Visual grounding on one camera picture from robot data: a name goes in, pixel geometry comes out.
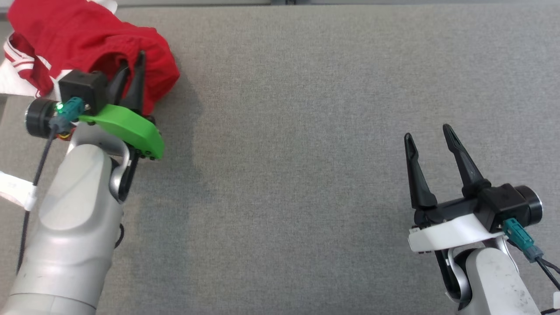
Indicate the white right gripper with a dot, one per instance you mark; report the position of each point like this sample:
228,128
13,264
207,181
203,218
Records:
455,229

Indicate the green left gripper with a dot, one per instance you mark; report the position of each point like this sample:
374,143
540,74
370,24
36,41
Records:
127,127

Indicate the red shirt white sleeves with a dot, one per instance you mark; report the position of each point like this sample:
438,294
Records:
52,30

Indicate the grey fabric sofa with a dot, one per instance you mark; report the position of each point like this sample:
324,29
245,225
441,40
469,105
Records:
284,153

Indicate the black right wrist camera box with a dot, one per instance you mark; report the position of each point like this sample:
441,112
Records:
503,203

